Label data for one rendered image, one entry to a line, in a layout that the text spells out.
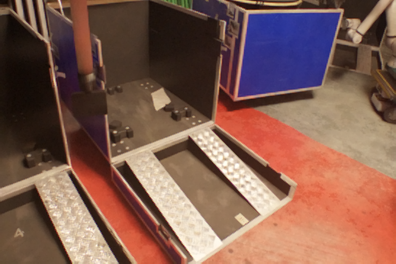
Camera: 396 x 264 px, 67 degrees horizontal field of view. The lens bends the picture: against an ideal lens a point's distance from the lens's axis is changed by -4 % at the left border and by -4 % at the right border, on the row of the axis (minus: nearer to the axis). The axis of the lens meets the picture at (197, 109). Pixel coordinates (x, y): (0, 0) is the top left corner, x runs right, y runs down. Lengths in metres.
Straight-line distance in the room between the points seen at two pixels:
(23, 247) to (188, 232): 0.86
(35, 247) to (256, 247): 1.17
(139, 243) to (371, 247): 1.31
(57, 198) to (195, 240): 0.80
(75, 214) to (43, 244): 0.21
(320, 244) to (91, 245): 1.25
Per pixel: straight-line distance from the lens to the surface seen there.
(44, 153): 2.12
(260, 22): 2.65
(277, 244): 1.91
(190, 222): 1.84
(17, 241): 1.96
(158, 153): 2.20
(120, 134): 2.18
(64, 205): 1.91
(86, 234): 1.80
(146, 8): 2.91
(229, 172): 2.12
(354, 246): 2.08
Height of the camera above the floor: 1.47
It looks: 30 degrees down
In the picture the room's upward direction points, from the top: 4 degrees clockwise
